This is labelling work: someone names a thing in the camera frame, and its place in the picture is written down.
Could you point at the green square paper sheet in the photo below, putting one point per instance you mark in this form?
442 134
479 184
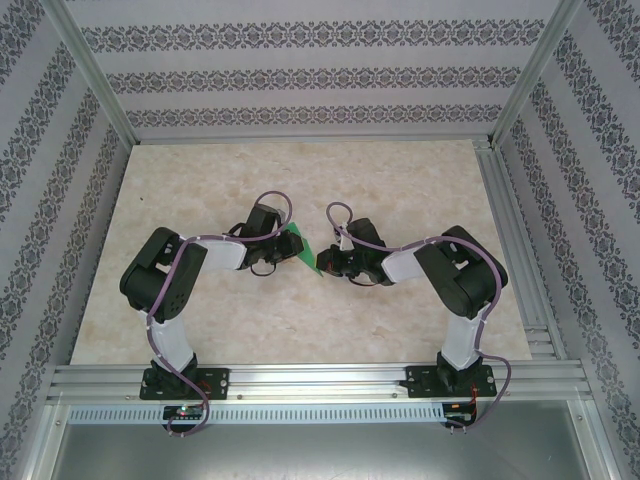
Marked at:
311 257

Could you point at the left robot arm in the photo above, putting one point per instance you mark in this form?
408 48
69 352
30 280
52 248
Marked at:
160 280

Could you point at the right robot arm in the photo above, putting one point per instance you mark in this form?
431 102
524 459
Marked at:
460 280

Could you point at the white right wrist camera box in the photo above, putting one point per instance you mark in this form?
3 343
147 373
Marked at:
343 235

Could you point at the long aluminium mounting rail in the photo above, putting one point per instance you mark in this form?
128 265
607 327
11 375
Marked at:
320 377

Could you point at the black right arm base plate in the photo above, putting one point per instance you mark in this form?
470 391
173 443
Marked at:
417 382

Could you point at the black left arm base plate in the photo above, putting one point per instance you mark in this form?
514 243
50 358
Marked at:
220 382

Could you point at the aluminium side rail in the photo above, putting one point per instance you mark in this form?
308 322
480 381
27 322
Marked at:
507 200

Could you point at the aluminium frame post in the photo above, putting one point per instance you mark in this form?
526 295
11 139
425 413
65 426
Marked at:
535 70
94 70

